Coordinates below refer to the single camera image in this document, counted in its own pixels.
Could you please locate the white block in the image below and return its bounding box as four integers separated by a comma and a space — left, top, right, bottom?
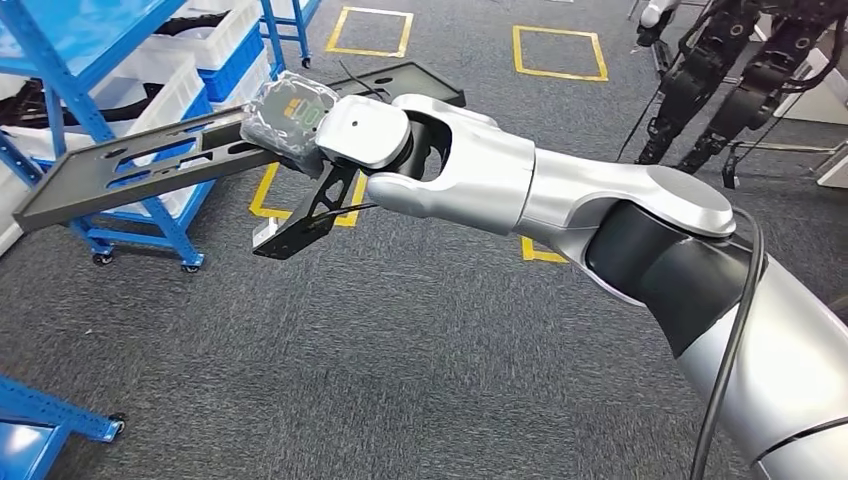
778, 46, 848, 127

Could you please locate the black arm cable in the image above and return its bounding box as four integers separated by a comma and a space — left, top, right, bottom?
688, 207, 766, 480

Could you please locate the black rubber car part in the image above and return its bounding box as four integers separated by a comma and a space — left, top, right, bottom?
0, 79, 150, 128
153, 9, 234, 38

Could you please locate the long black plastic panel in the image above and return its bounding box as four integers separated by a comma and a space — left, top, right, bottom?
11, 60, 467, 234

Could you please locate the white plastic bin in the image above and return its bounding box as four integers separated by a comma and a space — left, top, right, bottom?
0, 168, 203, 256
211, 49, 273, 113
0, 49, 207, 164
142, 0, 263, 71

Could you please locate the blue metal shelf rack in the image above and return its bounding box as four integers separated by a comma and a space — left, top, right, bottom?
0, 374, 127, 480
0, 0, 323, 274

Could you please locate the black humanoid robot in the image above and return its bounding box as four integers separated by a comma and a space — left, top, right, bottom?
616, 0, 848, 193

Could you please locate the yellow floor tape square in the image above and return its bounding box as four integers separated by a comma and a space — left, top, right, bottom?
248, 162, 369, 229

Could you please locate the thin black wire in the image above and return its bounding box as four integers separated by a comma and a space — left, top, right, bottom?
337, 59, 393, 102

